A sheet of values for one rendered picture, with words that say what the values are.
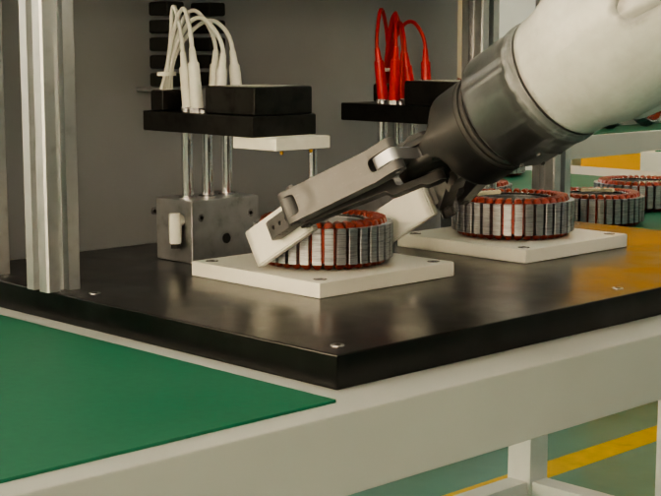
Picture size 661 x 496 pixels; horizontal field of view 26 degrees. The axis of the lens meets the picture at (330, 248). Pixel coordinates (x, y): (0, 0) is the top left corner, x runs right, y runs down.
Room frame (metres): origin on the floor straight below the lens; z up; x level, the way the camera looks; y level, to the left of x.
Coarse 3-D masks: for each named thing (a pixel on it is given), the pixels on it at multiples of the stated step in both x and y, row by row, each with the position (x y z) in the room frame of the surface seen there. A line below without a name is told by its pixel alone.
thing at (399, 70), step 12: (384, 12) 1.42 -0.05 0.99; (396, 12) 1.40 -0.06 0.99; (384, 24) 1.43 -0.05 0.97; (396, 24) 1.39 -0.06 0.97; (396, 36) 1.38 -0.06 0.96; (396, 48) 1.37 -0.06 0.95; (396, 60) 1.37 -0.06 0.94; (408, 60) 1.39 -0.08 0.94; (384, 72) 1.40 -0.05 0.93; (396, 72) 1.37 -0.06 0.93; (408, 72) 1.39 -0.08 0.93; (384, 84) 1.40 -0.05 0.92; (396, 84) 1.38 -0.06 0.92; (384, 96) 1.40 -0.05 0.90; (396, 96) 1.38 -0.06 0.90
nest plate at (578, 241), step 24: (408, 240) 1.30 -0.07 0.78; (432, 240) 1.28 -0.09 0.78; (456, 240) 1.26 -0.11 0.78; (480, 240) 1.26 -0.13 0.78; (504, 240) 1.26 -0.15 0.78; (528, 240) 1.26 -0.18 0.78; (552, 240) 1.26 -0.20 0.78; (576, 240) 1.26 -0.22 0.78; (600, 240) 1.28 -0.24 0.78; (624, 240) 1.30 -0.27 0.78
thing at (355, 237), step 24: (264, 216) 1.13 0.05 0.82; (336, 216) 1.17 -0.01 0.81; (360, 216) 1.16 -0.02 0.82; (384, 216) 1.13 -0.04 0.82; (312, 240) 1.08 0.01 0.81; (336, 240) 1.09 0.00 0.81; (360, 240) 1.09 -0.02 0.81; (384, 240) 1.11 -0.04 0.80; (288, 264) 1.09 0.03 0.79; (312, 264) 1.08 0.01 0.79; (336, 264) 1.09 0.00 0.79; (360, 264) 1.10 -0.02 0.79
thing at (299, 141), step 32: (224, 96) 1.18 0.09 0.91; (256, 96) 1.15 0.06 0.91; (288, 96) 1.17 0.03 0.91; (160, 128) 1.23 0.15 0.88; (192, 128) 1.20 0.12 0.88; (224, 128) 1.17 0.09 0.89; (256, 128) 1.15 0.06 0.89; (288, 128) 1.17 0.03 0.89; (192, 160) 1.23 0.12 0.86; (224, 160) 1.25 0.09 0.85; (192, 192) 1.23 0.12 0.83; (224, 192) 1.25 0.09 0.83
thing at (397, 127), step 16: (432, 80) 1.37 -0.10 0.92; (448, 80) 1.37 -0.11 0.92; (416, 96) 1.35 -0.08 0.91; (432, 96) 1.34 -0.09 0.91; (352, 112) 1.41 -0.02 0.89; (368, 112) 1.39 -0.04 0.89; (384, 112) 1.38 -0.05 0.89; (400, 112) 1.36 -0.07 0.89; (416, 112) 1.35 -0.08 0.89; (384, 128) 1.39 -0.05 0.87; (400, 128) 1.41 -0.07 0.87; (416, 128) 1.42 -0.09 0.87
